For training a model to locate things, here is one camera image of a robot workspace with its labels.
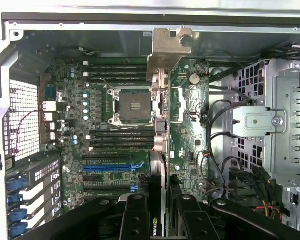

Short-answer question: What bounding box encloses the black drive cable bundle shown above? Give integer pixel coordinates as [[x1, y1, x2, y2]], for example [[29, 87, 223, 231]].
[[228, 166, 293, 226]]

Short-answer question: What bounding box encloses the thin metal locking lever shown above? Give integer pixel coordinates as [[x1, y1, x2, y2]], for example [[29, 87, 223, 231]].
[[100, 77, 115, 91]]

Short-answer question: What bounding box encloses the CPU socket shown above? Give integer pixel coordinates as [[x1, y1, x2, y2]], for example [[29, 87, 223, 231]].
[[107, 86, 157, 127]]

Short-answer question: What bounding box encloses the black long expansion slot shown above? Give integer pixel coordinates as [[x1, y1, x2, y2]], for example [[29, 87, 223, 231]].
[[82, 154, 131, 161]]

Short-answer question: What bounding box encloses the red black twisted wire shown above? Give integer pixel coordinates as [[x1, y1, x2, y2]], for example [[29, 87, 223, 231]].
[[14, 109, 56, 158]]

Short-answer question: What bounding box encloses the blue expansion slot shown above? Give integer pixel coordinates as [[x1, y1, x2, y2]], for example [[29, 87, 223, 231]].
[[82, 162, 146, 173]]

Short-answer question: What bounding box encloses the blue slot retaining clip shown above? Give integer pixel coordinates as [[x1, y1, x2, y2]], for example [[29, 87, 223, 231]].
[[6, 192, 24, 205], [7, 207, 29, 223], [5, 176, 25, 191], [9, 221, 29, 236]]

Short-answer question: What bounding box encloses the green motherboard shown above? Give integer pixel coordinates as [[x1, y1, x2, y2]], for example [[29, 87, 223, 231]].
[[39, 57, 211, 204]]

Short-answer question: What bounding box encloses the round silver coin battery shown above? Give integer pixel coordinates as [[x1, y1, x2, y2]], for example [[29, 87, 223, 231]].
[[189, 72, 201, 85]]

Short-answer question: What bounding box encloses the dark grey PC case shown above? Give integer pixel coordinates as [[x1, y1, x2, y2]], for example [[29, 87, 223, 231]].
[[0, 6, 300, 240]]

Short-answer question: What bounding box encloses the silver perforated disk bay cage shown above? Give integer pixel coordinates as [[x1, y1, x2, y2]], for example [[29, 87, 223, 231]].
[[221, 58, 300, 193]]

